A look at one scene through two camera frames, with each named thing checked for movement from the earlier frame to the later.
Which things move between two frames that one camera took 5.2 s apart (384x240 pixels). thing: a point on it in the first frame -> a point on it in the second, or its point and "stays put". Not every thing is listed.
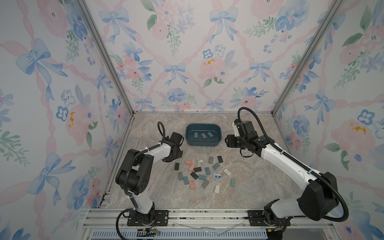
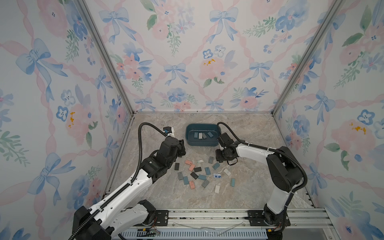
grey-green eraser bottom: [205, 183] stays put
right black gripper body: [237, 141] -> [221, 155]
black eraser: [194, 175] stays put
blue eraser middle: [207, 171] stays put
